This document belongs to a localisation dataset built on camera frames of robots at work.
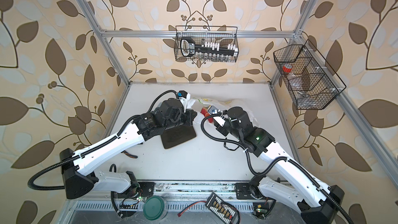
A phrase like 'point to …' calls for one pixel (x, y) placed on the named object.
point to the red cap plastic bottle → (287, 70)
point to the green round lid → (153, 207)
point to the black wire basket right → (307, 76)
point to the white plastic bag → (196, 104)
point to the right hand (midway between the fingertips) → (219, 115)
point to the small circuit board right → (260, 209)
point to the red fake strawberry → (204, 111)
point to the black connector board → (221, 208)
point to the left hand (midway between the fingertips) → (199, 113)
